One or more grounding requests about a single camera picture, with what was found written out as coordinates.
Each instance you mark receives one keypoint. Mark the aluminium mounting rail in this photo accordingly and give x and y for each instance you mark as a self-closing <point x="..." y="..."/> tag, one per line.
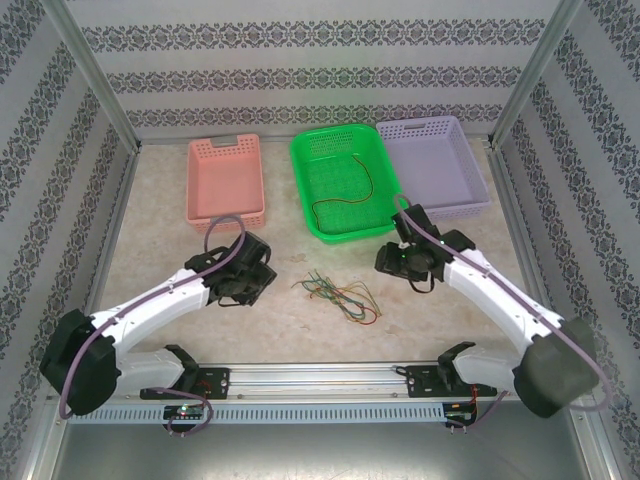
<point x="320" y="380"/>

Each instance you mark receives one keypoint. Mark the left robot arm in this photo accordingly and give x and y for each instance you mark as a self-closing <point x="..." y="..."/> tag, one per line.
<point x="165" y="312"/>

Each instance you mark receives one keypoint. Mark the aluminium frame post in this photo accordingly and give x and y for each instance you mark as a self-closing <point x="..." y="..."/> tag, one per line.
<point x="95" y="70"/>
<point x="540" y="70"/>

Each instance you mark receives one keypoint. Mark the grey sheet metal panel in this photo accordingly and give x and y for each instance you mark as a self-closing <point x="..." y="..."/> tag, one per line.
<point x="320" y="455"/>

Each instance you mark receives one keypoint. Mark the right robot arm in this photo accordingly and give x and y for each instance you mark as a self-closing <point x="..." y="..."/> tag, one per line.
<point x="500" y="305"/>

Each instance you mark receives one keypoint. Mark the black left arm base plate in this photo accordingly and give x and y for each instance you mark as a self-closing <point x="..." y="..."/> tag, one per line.
<point x="217" y="382"/>

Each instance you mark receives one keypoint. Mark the pink plastic basket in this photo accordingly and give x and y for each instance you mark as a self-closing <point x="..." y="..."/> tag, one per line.
<point x="225" y="175"/>

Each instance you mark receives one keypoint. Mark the aluminium table edge rail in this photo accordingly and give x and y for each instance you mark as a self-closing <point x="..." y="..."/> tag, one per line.
<point x="512" y="200"/>
<point x="108" y="250"/>

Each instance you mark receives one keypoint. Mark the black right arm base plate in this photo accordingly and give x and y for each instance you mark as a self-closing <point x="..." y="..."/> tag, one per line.
<point x="417" y="382"/>

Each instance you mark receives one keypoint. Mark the green plastic basket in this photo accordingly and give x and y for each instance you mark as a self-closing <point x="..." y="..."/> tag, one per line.
<point x="345" y="220"/>

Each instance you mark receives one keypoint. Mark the purple plastic basket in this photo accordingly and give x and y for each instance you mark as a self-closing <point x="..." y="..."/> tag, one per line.
<point x="435" y="170"/>

